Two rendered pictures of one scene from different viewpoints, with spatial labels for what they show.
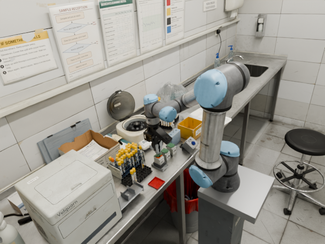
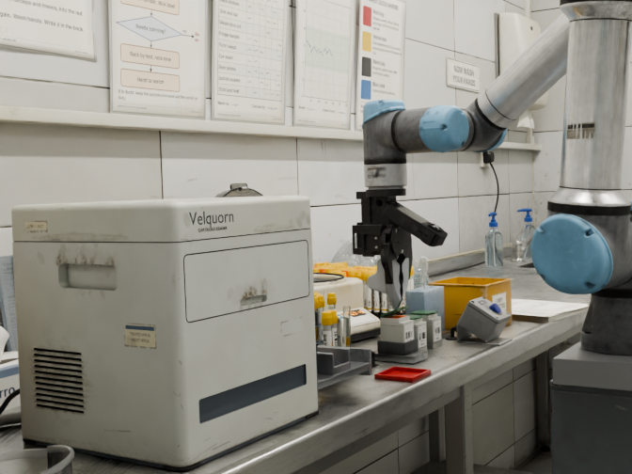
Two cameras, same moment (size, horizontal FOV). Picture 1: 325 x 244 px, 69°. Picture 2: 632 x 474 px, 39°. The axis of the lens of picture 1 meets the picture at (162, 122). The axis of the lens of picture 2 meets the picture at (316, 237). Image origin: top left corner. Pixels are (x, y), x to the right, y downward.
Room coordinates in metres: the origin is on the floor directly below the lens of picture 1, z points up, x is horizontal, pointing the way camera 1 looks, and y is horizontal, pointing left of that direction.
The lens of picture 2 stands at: (-0.43, 0.38, 1.18)
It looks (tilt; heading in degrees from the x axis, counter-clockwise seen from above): 3 degrees down; 352
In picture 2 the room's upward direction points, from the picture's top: 2 degrees counter-clockwise
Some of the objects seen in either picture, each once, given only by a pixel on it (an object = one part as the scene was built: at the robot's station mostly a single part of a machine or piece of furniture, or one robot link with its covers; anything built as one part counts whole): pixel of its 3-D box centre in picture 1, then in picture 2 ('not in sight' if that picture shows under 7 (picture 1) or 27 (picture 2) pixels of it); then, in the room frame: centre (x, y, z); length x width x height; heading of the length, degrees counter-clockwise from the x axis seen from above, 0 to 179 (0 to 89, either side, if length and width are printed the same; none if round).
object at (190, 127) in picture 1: (190, 129); (470, 304); (1.39, -0.19, 0.93); 0.13 x 0.13 x 0.10; 47
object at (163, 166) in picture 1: (159, 163); (398, 350); (1.09, 0.04, 0.89); 0.09 x 0.05 x 0.04; 49
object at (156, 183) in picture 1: (156, 182); (402, 374); (0.95, 0.06, 0.88); 0.07 x 0.07 x 0.01; 50
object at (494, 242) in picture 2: (216, 61); (493, 239); (2.70, -0.69, 0.97); 0.08 x 0.07 x 0.20; 143
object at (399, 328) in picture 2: (159, 160); (397, 334); (1.09, 0.04, 0.92); 0.05 x 0.04 x 0.06; 49
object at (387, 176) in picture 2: (152, 119); (385, 177); (1.10, 0.05, 1.20); 0.08 x 0.08 x 0.05
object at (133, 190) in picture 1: (125, 197); (317, 369); (0.83, 0.22, 0.92); 0.21 x 0.07 x 0.05; 140
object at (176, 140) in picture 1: (173, 138); (425, 313); (1.29, -0.07, 0.92); 0.10 x 0.07 x 0.10; 142
